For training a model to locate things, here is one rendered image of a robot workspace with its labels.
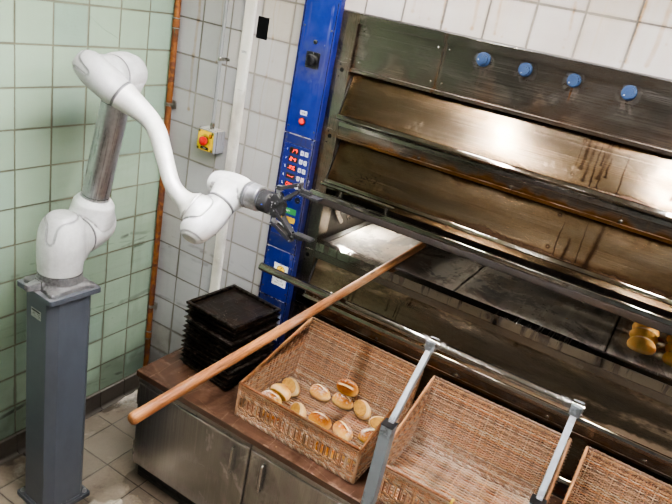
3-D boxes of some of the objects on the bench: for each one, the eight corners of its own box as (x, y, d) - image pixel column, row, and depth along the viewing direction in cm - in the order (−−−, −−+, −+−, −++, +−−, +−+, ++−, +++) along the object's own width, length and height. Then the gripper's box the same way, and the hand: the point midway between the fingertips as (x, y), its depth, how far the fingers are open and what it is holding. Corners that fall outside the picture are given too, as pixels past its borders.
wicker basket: (301, 367, 288) (311, 314, 278) (411, 424, 264) (427, 368, 254) (231, 414, 248) (240, 354, 237) (353, 487, 224) (369, 423, 213)
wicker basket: (416, 428, 262) (433, 372, 252) (551, 496, 239) (575, 437, 229) (362, 494, 221) (379, 430, 211) (518, 583, 198) (545, 516, 188)
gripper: (274, 161, 207) (329, 181, 198) (263, 232, 216) (315, 254, 207) (260, 164, 201) (317, 185, 192) (249, 237, 210) (303, 259, 201)
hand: (313, 219), depth 200 cm, fingers open, 13 cm apart
